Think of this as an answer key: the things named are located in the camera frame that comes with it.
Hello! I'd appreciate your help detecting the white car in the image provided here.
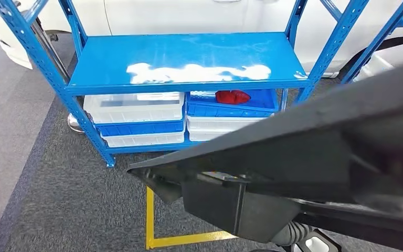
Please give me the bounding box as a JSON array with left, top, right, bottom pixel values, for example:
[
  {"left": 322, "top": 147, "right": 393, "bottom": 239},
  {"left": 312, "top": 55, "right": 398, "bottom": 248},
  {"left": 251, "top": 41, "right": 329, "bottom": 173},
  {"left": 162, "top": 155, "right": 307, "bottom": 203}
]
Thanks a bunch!
[{"left": 0, "top": 0, "right": 403, "bottom": 79}]

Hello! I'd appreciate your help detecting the yellow floor tape outline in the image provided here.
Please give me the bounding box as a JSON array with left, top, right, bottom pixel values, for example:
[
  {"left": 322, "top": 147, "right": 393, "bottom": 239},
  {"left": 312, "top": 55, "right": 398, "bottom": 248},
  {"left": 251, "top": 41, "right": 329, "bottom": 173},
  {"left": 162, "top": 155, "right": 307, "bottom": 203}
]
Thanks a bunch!
[{"left": 145, "top": 186, "right": 239, "bottom": 250}]

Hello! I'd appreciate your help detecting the white plastic bin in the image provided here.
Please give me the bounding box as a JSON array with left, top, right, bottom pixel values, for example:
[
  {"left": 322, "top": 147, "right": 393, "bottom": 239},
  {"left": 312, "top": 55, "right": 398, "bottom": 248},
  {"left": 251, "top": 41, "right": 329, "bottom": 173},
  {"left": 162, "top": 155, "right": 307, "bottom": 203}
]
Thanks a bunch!
[
  {"left": 100, "top": 131, "right": 185, "bottom": 148},
  {"left": 83, "top": 92, "right": 185, "bottom": 124},
  {"left": 188, "top": 130, "right": 230, "bottom": 142},
  {"left": 187, "top": 115, "right": 268, "bottom": 133}
]

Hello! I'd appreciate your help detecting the chrome stanchion post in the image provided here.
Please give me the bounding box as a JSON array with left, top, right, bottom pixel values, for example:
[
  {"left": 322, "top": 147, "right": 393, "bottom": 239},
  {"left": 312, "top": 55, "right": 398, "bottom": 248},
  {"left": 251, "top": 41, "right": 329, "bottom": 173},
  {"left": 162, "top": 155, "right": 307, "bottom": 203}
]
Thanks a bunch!
[{"left": 31, "top": 17, "right": 85, "bottom": 134}]

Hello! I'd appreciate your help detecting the red part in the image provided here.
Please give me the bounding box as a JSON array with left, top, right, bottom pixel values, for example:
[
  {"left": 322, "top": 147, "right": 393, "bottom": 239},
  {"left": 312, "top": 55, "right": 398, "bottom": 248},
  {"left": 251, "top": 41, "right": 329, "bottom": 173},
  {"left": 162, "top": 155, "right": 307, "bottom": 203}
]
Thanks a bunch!
[{"left": 215, "top": 89, "right": 251, "bottom": 105}]

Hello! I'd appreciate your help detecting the blue plastic bin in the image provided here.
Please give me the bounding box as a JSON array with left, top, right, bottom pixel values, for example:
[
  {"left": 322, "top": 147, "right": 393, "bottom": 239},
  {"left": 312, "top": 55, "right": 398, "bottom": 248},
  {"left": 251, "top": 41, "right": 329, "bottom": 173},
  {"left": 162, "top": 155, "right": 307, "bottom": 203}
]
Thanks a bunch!
[{"left": 186, "top": 89, "right": 279, "bottom": 118}]

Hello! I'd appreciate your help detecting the black plastic frame part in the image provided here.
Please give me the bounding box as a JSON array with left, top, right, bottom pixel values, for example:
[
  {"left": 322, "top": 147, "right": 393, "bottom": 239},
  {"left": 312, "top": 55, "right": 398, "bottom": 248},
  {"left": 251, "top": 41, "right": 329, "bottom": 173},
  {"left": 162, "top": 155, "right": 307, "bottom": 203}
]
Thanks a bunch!
[{"left": 126, "top": 59, "right": 403, "bottom": 252}]

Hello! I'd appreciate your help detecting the blue metal shelf rack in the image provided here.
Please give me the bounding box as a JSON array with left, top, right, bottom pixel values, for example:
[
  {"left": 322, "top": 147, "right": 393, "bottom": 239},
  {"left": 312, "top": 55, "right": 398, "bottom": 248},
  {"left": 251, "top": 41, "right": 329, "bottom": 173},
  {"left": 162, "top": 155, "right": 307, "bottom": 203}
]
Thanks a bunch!
[
  {"left": 0, "top": 0, "right": 371, "bottom": 169},
  {"left": 340, "top": 0, "right": 403, "bottom": 84}
]

